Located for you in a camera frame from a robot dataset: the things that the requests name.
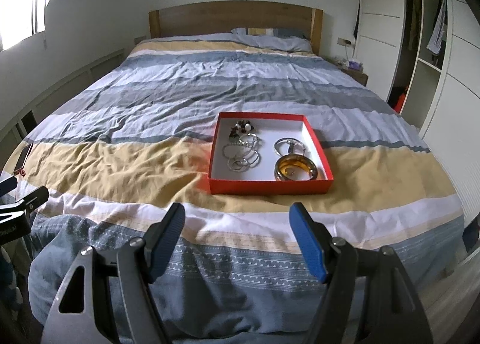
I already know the wooden headboard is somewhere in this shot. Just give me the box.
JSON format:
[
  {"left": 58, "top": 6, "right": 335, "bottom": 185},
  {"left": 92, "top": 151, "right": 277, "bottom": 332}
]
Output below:
[{"left": 148, "top": 0, "right": 323, "bottom": 55}]

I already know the white wardrobe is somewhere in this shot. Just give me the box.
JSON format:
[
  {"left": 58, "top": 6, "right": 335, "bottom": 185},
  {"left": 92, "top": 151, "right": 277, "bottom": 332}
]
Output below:
[{"left": 355, "top": 0, "right": 479, "bottom": 222}]

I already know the twisted silver bangle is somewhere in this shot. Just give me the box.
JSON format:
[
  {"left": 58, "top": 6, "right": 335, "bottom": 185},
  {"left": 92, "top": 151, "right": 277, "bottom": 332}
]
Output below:
[{"left": 221, "top": 133, "right": 260, "bottom": 173}]

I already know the hanging shirt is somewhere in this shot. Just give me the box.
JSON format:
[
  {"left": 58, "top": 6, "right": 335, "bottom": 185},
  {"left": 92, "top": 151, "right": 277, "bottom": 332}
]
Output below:
[{"left": 426, "top": 0, "right": 448, "bottom": 56}]

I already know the amber tortoiseshell bangle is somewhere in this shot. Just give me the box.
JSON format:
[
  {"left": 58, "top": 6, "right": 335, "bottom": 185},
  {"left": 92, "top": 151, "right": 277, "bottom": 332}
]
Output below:
[{"left": 274, "top": 154, "right": 325, "bottom": 181}]

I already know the black smartphone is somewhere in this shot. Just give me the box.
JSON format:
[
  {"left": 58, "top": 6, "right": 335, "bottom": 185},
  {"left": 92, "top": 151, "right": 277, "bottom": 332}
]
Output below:
[{"left": 14, "top": 143, "right": 33, "bottom": 176}]

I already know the grey pillow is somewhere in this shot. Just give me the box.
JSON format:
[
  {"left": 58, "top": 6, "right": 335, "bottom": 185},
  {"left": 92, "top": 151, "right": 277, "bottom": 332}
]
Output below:
[{"left": 231, "top": 27, "right": 312, "bottom": 52}]

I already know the wooden nightstand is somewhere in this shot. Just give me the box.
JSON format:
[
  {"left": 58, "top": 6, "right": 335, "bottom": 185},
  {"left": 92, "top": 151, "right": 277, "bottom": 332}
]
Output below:
[{"left": 334, "top": 61, "right": 368, "bottom": 86}]

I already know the red jewelry box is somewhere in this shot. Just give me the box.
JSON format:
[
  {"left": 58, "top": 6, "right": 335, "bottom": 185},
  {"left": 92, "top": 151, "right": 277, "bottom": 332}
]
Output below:
[{"left": 208, "top": 112, "right": 334, "bottom": 195}]

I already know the striped duvet cover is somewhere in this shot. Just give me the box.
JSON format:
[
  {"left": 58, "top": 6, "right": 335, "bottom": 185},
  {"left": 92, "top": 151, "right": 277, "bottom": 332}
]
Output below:
[{"left": 10, "top": 34, "right": 464, "bottom": 343}]

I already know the dark beaded bracelet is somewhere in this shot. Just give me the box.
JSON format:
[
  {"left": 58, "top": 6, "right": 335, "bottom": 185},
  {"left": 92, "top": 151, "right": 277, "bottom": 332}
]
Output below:
[{"left": 228, "top": 120, "right": 257, "bottom": 143}]

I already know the thin silver hoop bangle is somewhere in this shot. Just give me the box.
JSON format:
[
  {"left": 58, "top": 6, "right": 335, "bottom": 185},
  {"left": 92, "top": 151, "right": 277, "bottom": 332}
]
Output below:
[{"left": 273, "top": 137, "right": 306, "bottom": 157}]

